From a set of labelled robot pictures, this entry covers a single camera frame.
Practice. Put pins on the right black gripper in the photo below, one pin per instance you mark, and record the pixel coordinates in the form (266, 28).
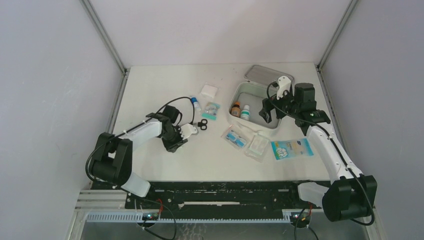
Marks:
(265, 112)

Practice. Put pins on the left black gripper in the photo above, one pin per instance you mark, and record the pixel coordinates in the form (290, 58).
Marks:
(172, 148)

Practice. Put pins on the white bottle green label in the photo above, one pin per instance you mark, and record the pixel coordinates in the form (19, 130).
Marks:
(245, 113)

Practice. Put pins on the grey plastic medicine box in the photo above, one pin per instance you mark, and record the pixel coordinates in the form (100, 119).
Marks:
(252, 94)

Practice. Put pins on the brown bottle orange cap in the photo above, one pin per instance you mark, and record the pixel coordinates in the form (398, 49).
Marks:
(235, 110)

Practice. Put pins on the blue white bandage roll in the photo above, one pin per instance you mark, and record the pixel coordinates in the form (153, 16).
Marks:
(195, 103)

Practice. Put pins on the white gauze packet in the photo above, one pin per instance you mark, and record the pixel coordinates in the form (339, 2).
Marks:
(209, 91)

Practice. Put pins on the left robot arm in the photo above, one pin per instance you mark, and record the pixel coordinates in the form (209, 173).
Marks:
(112, 158)

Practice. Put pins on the blue items zip bag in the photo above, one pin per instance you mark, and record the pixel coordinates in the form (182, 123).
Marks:
(234, 136)

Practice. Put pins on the clear plastic swab pack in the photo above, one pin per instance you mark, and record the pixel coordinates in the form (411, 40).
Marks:
(257, 148)

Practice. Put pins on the blue cotton ball pack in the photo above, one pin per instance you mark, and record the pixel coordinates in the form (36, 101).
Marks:
(291, 149)

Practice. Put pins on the grey box lid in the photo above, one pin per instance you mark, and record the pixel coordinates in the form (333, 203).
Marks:
(264, 75)

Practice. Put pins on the teal bagged bandage pack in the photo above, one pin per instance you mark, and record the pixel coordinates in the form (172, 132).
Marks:
(211, 111)

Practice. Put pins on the left circuit board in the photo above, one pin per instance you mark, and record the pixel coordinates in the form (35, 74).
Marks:
(150, 217)

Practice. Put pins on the circuit board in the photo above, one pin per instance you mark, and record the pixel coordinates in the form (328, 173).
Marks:
(301, 217)
(150, 217)

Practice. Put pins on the right circuit board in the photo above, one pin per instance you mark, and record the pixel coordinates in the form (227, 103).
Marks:
(301, 217)

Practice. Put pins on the black handled medical scissors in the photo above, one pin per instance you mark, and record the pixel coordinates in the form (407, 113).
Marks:
(202, 124)

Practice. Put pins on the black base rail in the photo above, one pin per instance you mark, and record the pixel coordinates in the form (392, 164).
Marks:
(221, 200)

